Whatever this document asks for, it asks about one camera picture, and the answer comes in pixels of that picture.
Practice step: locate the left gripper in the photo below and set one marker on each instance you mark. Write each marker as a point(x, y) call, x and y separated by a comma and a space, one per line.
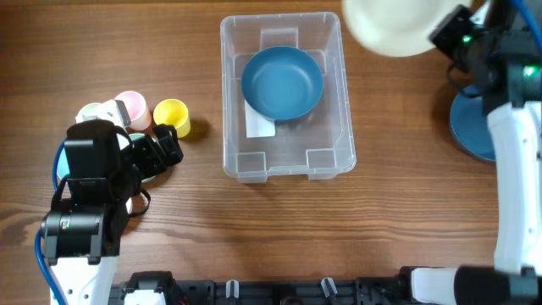
point(157, 158)

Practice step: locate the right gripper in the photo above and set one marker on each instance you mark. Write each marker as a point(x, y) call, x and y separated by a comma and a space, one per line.
point(443, 24)

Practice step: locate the yellow cup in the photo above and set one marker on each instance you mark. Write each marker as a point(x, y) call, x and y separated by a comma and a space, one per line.
point(173, 112)

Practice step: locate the mint green small bowl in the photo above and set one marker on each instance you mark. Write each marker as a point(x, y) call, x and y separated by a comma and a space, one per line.
point(139, 136)

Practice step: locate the pink cup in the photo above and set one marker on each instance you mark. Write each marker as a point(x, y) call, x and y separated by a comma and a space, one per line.
point(138, 110)

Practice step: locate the cream bowl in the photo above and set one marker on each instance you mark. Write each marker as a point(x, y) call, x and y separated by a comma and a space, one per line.
point(396, 28)

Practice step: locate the pale cream cup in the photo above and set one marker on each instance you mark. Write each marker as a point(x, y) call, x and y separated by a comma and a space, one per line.
point(88, 112)

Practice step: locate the dark blue bowl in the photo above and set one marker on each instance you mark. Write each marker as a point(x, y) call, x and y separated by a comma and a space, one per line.
point(468, 126)
point(282, 83)

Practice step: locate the light blue small bowl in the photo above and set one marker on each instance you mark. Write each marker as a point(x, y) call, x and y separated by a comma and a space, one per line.
point(62, 168)

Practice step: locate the pink small bowl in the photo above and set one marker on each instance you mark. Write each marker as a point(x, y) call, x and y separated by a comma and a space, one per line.
point(129, 206)

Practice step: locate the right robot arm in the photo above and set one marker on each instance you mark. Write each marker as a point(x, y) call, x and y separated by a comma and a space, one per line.
point(503, 56)

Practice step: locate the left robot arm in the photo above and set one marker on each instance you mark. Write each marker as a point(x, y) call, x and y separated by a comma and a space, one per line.
point(78, 244)

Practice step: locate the clear plastic storage bin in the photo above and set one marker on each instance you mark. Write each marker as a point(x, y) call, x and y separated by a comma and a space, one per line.
point(319, 144)

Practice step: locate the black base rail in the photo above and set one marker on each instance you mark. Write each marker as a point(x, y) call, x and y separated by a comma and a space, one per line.
point(360, 291)

